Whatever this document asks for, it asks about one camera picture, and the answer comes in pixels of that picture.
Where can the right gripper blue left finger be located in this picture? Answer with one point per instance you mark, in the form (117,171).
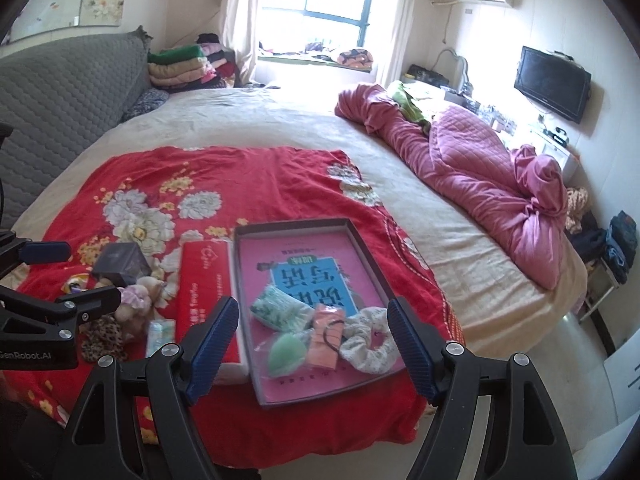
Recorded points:
(204,347)

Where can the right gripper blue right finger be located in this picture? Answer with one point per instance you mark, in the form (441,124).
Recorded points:
(419,346)

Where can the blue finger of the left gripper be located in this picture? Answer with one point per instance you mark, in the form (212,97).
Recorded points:
(83,304)
(45,252)

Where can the leopard print scrunchie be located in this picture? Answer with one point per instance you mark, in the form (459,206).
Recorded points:
(103,337)

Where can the teddy bear pink dress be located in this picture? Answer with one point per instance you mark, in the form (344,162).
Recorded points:
(137,306)

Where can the red tissue box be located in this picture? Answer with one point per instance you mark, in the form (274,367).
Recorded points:
(205,276)

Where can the green white tissue pack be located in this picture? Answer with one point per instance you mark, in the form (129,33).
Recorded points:
(280,311)

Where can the white floral scrunchie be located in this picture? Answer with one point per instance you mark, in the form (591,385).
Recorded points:
(368,344)

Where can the green sponge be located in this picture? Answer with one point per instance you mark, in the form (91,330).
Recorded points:
(288,353)

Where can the pink hair tie pack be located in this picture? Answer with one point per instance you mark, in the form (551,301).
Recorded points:
(327,331)

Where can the teddy bear purple dress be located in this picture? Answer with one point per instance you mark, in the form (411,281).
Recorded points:
(108,295)

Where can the yellow snack packet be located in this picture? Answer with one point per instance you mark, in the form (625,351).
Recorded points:
(76,283)

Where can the dark blue square box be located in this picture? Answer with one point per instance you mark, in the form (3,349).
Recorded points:
(121,263)

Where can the beige bed sheet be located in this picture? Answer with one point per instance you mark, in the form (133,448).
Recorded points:
(182,173)

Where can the pink book tray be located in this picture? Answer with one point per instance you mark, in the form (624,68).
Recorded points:
(318,261)

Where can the grey quilted headboard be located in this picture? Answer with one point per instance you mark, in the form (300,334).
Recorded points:
(59,98)

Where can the pink quilted duvet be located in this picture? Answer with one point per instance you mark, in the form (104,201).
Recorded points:
(518,197)

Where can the dark patterned pillow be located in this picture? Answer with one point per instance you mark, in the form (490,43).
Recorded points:
(148,101)

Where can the dark clothes pile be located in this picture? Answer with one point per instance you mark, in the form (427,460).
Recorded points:
(616,245)

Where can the folded blankets stack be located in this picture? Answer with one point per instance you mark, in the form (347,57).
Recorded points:
(206,64)

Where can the right beige curtain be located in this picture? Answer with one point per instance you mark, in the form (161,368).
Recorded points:
(387,37)

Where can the beige curtain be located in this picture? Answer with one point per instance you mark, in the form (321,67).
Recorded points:
(238,27)
(387,37)

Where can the clothes on window sill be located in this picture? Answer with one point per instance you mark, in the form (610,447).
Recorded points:
(321,54)

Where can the black television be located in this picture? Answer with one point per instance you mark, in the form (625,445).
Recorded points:
(556,83)

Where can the left beige curtain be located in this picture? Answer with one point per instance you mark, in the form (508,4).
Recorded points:
(238,27)

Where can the floral wall picture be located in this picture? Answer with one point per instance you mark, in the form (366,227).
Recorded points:
(39,16)

